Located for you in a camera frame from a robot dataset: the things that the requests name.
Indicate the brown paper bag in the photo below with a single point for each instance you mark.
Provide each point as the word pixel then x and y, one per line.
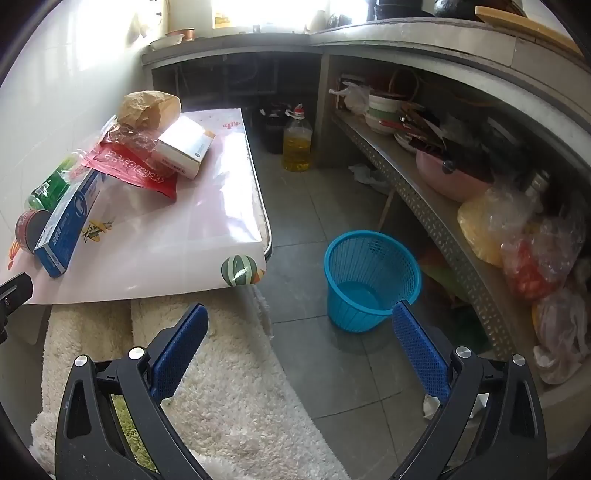
pixel 147 108

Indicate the green bag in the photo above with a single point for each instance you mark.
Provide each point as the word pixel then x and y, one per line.
pixel 455 286

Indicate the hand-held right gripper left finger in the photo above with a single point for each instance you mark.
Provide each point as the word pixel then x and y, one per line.
pixel 180 350

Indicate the pink plastic basin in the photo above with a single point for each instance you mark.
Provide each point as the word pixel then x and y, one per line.
pixel 443 177

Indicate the copper pot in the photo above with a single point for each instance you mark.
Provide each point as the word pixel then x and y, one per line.
pixel 181 33

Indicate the glass bottle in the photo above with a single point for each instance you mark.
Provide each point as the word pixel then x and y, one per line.
pixel 538 184

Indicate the wooden board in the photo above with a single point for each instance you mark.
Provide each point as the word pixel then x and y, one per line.
pixel 521 23

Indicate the pinkish clear plastic bag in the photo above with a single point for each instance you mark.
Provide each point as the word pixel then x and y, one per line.
pixel 561 332

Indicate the stack of white bowls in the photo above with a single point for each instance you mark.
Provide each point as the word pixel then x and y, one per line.
pixel 383 110

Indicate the blue plastic basket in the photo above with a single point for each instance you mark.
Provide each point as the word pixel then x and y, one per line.
pixel 355 304

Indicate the white fluffy blanket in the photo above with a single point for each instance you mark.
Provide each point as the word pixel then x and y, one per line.
pixel 231 392

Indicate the yellow cooking oil bottle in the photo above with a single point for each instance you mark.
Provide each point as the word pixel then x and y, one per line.
pixel 296 147

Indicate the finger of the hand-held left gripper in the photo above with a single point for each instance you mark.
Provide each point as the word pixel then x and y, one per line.
pixel 14 290

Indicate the white tissue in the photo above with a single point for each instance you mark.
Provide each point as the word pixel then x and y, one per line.
pixel 431 406

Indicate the white knotted plastic bag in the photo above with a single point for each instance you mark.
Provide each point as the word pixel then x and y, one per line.
pixel 355 97

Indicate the red tin can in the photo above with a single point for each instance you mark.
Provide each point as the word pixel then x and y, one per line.
pixel 30 230

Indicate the green plastic bottle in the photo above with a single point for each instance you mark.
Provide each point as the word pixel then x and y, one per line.
pixel 48 187

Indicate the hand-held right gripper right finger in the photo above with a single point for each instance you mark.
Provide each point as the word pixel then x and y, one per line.
pixel 420 350

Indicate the clear bag with red contents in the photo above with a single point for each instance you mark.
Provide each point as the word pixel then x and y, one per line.
pixel 531 272

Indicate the white cardboard box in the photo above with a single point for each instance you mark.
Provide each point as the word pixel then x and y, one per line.
pixel 182 143

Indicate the yellow plastic bag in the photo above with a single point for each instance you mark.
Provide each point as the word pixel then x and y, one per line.
pixel 485 226

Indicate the black plastic bag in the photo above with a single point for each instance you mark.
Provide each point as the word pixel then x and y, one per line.
pixel 273 131

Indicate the red plastic bag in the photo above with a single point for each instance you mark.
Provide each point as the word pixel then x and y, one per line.
pixel 134 173

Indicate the white plastic scrap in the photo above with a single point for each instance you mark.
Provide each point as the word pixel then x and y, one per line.
pixel 367 175

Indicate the blue toothpaste box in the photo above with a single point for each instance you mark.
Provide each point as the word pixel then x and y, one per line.
pixel 69 217

